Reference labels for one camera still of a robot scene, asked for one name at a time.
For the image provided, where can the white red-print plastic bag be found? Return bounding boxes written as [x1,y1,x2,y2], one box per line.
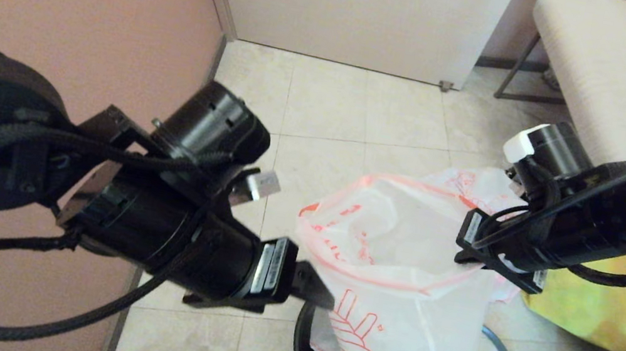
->
[275,161,533,351]

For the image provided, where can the used white red plastic bag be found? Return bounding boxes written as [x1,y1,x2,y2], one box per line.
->
[405,157,543,309]

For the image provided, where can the yellow fabric bag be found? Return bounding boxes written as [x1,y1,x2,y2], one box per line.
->
[515,219,626,351]

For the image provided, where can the white wood bench metal legs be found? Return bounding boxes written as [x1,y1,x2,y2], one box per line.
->
[486,0,626,171]

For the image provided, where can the white door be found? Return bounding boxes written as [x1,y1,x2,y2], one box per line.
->
[192,0,518,98]

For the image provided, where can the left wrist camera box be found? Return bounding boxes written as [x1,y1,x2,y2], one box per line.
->
[232,164,284,206]

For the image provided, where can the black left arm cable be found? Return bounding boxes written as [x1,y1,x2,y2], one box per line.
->
[0,47,245,351]

